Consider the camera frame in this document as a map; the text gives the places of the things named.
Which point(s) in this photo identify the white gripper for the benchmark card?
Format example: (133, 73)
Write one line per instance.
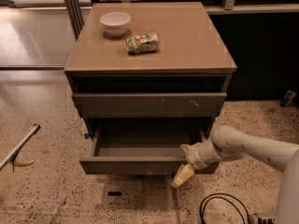
(195, 156)

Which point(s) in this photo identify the grey drawer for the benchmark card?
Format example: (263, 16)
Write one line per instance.
(140, 151)
(149, 105)

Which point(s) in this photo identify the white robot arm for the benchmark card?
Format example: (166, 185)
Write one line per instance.
(228, 144)

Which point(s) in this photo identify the grey top drawer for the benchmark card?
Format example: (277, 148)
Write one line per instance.
(149, 105)

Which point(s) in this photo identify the brown drawer cabinet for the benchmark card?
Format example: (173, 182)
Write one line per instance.
(191, 57)

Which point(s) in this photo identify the dark object on floor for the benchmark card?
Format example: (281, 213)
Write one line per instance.
(288, 98)

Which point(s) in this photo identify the white ceramic bowl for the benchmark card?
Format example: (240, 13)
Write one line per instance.
(115, 24)

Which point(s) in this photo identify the metal bar with hook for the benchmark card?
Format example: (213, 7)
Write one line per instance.
(13, 154)

